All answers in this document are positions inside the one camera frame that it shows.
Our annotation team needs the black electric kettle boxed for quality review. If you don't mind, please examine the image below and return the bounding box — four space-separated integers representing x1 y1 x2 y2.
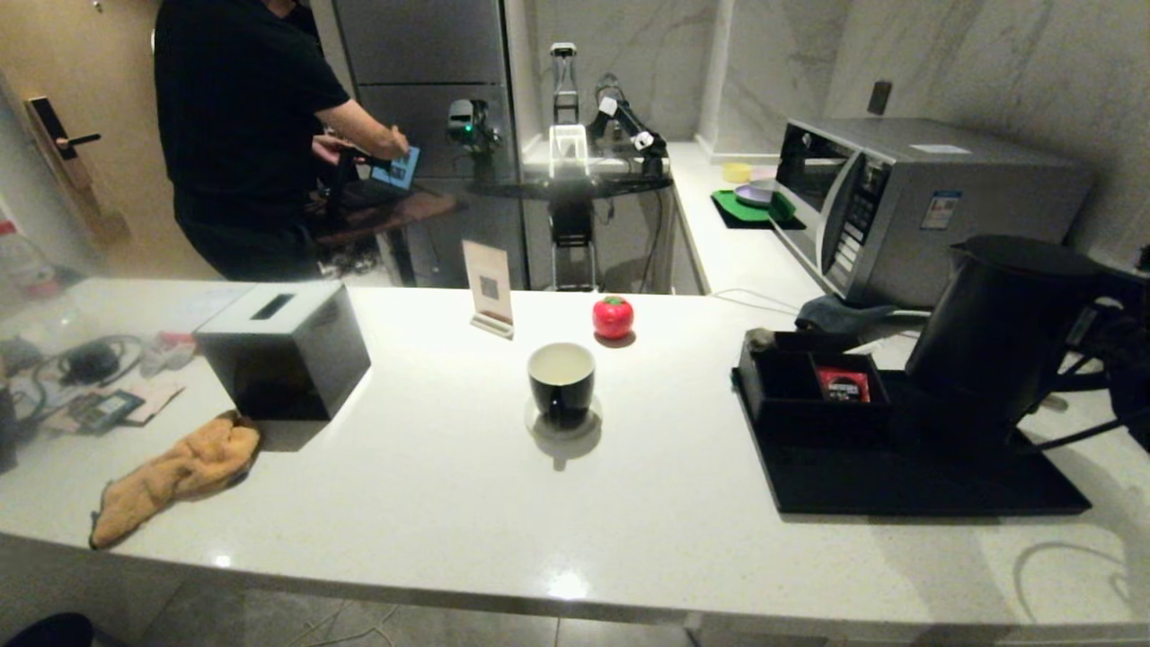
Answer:
904 235 1112 432

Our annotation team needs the teal card packet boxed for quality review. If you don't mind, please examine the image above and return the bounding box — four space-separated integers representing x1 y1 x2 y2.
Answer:
70 390 146 435

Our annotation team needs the black serving tray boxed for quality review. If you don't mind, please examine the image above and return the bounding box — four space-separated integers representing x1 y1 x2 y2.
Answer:
731 359 1095 518

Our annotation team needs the silver microwave oven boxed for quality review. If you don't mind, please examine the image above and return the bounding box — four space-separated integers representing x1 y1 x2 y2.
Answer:
774 116 1097 310

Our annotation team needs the red coffee sachet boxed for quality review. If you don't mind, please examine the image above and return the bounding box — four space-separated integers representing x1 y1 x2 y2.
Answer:
815 366 873 404

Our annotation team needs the dark grey cloth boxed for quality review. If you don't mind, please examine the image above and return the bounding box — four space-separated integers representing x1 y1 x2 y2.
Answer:
794 294 901 336

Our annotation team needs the black compartment organizer box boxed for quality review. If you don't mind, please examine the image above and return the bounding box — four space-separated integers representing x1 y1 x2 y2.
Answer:
736 328 896 425

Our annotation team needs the green mat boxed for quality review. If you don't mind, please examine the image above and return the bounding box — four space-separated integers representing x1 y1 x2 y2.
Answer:
713 188 800 226

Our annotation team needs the red tomato shaped timer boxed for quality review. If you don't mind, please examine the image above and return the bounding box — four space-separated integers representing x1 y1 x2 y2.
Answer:
591 295 636 342

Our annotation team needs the black mug white inside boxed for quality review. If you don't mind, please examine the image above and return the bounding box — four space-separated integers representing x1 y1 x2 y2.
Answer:
526 341 597 429

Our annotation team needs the black robot torso column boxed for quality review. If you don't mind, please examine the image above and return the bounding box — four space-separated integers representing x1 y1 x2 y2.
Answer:
548 198 599 293

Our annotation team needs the black round platform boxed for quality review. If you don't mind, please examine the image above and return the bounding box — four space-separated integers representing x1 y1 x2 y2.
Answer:
465 171 676 201

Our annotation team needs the QR code sign card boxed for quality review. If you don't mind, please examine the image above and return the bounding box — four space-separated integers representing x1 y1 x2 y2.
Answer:
461 238 517 341

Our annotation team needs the brown wooden desk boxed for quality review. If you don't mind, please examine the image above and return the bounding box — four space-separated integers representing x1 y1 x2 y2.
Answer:
304 187 461 251

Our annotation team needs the open laptop blue screen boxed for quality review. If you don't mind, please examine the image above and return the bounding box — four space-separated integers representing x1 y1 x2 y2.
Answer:
370 146 421 191

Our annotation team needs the stainless steel refrigerator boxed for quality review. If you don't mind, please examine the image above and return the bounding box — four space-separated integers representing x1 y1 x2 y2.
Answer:
310 0 529 290

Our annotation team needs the black glossy tissue box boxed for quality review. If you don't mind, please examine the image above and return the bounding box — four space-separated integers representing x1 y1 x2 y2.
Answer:
195 279 373 422

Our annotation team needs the person in black shirt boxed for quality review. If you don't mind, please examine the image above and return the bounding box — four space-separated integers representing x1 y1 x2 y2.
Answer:
153 0 396 282

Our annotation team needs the printed white paper sheet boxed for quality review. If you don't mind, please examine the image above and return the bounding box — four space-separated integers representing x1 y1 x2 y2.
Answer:
153 282 260 335

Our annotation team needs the orange terry cloth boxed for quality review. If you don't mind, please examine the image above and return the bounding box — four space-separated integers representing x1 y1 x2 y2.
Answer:
88 410 263 551

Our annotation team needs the pink paper envelope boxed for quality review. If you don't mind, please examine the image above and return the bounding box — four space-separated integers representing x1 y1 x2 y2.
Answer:
43 377 188 434

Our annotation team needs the black electronic door lock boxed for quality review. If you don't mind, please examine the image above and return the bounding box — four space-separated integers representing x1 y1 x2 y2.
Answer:
24 94 102 191

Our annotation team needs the clear plastic bottle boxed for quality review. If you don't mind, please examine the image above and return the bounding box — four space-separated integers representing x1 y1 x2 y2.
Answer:
0 220 60 303

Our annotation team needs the black rounded object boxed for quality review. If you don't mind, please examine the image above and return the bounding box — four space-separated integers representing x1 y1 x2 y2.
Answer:
0 612 94 647

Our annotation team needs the glowing white frame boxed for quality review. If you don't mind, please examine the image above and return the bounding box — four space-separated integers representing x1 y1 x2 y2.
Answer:
547 123 592 180

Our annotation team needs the black mouse cable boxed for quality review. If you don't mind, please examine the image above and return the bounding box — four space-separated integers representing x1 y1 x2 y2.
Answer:
29 333 150 388

